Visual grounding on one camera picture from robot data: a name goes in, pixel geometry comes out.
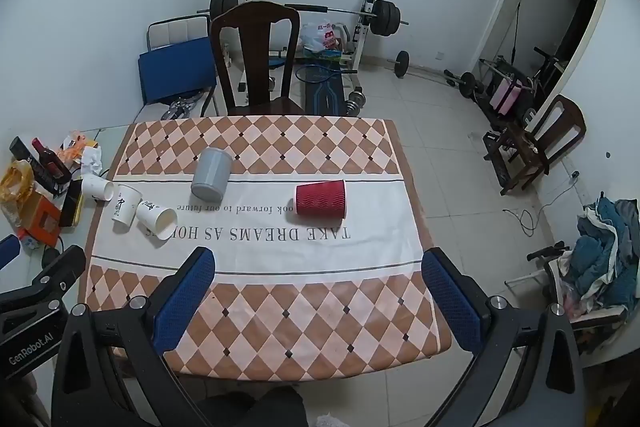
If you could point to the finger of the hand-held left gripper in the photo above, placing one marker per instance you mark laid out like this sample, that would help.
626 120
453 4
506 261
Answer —
57 274
9 251

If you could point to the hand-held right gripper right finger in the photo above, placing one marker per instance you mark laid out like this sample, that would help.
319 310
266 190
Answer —
450 302

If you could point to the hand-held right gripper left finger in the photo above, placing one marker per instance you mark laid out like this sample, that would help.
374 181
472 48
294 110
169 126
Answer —
184 304

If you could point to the red ribbed paper cup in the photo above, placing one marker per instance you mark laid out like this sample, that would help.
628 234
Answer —
320 200

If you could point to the plain white paper cup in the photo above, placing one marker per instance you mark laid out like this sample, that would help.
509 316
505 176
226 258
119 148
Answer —
155 217
95 187

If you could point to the white paper cup black print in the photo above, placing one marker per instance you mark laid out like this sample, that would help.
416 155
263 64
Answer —
125 206

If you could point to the grey plastic cup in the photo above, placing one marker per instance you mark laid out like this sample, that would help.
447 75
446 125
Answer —
212 172

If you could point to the orange cardboard box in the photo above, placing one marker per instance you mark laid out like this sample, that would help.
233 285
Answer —
42 219

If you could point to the yellow plastic bag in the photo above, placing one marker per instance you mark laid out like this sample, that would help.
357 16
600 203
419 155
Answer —
12 192

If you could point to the black yellow flat box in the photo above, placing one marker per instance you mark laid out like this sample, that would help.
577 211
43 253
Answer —
72 204

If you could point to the long black box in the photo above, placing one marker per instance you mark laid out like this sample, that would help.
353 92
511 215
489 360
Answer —
30 159

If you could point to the dark red bottle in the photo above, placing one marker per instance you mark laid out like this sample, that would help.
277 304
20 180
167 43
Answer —
50 157

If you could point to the checked orange white tablecloth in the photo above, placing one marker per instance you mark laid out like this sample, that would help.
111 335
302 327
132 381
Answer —
300 312

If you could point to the white crumpled tissue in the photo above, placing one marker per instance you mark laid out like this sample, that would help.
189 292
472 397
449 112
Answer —
91 162

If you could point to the orange snack bag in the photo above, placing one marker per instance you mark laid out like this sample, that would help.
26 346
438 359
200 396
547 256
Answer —
75 147

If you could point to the person's dark clothing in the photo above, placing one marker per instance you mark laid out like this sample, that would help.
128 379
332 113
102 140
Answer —
255 409

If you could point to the pile of clothes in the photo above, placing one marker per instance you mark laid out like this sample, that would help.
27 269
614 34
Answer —
605 252

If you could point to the white crumpled paper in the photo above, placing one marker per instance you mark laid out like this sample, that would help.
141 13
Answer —
330 421

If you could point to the chrome metal equipment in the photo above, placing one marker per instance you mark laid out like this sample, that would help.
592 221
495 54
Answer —
180 107

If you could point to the dark wooden chair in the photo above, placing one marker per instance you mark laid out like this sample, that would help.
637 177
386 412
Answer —
260 57
562 127

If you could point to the black dumbbell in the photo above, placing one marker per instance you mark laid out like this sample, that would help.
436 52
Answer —
467 84

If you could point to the chrome dumbbell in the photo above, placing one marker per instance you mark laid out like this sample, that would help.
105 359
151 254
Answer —
355 103

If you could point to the blue folding chair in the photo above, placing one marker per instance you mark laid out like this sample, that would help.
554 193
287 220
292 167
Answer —
175 72

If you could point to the short barbell black plates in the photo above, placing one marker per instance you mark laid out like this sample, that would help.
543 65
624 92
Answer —
401 64

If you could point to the black exercise machine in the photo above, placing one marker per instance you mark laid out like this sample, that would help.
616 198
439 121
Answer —
542 67

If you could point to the blue tennis racket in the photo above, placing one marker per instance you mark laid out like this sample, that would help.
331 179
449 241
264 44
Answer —
315 74

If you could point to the white padded chair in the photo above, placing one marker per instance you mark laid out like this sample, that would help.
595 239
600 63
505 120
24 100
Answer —
177 32

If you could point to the white weight bench rack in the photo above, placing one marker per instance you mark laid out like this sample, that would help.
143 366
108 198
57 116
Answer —
362 32

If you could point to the long barbell black plates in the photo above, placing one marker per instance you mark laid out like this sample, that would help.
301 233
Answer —
387 18

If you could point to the white red plastic bag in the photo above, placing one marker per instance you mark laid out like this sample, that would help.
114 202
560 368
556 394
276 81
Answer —
320 38

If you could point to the white door frame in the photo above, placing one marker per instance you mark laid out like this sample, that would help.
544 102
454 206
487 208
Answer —
607 7

